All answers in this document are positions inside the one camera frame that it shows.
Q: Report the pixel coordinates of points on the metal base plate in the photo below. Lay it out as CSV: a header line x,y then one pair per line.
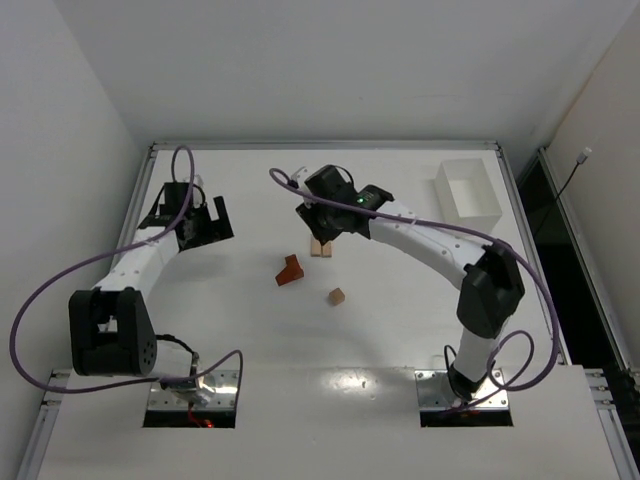
x,y
213,392
434,394

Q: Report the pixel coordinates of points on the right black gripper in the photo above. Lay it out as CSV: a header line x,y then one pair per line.
x,y
320,228

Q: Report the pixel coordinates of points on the small light wood cube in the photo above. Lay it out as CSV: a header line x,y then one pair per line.
x,y
336,297

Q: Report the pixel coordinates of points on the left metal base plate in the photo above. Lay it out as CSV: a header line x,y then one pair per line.
x,y
213,392

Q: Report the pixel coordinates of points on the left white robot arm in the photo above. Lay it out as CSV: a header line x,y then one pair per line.
x,y
110,327

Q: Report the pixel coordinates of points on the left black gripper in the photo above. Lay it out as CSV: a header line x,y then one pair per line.
x,y
211,228

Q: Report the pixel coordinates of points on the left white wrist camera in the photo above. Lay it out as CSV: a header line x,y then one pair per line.
x,y
198,181

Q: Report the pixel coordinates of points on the long light wood block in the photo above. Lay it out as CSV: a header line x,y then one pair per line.
x,y
315,248

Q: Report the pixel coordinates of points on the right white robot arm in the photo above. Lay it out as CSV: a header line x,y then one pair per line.
x,y
487,277

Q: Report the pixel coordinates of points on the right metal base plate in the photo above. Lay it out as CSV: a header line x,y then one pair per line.
x,y
434,394

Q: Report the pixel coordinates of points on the white perforated box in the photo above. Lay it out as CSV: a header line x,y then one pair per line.
x,y
466,195

